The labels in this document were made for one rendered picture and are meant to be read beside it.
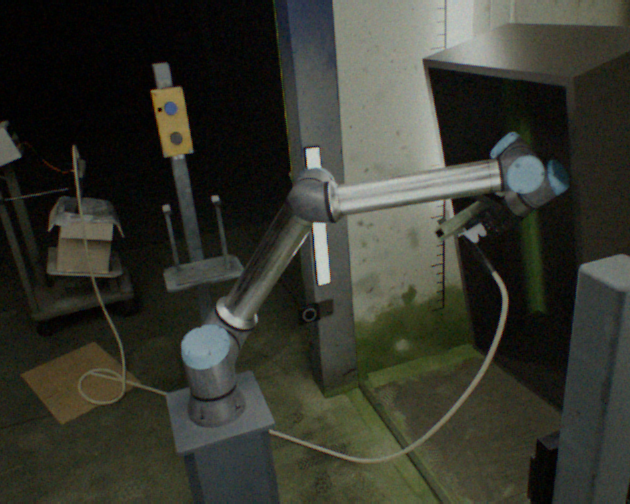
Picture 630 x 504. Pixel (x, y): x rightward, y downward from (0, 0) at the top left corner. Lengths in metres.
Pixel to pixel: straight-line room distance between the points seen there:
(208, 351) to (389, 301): 1.26
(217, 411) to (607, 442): 1.46
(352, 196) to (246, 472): 0.97
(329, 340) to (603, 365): 2.32
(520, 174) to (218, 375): 1.04
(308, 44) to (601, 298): 1.96
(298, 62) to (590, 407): 1.96
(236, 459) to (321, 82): 1.43
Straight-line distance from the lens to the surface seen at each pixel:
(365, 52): 2.46
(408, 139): 2.61
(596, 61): 1.60
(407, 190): 1.54
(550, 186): 1.70
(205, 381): 1.86
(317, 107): 2.41
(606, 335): 0.54
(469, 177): 1.53
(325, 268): 2.61
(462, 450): 2.68
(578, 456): 0.64
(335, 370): 2.92
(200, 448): 1.90
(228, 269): 2.53
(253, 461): 2.00
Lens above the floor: 1.88
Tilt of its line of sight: 25 degrees down
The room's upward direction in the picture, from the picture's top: 5 degrees counter-clockwise
